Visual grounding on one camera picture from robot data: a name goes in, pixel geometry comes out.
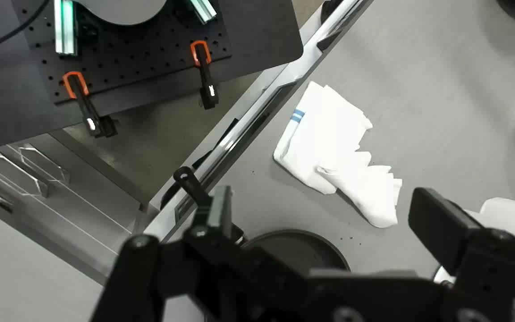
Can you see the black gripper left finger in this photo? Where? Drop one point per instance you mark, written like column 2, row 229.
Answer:
column 215, row 280

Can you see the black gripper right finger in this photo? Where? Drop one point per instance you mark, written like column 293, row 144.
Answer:
column 447, row 226

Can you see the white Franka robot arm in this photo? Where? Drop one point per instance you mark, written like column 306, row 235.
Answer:
column 124, row 9

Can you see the black frying pan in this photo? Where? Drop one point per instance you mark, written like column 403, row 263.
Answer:
column 299, row 247

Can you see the black perforated breadboard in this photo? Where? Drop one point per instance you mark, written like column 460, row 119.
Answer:
column 138, row 54

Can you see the aluminium rail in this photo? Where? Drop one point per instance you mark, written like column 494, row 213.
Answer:
column 65, row 27
column 204, row 9

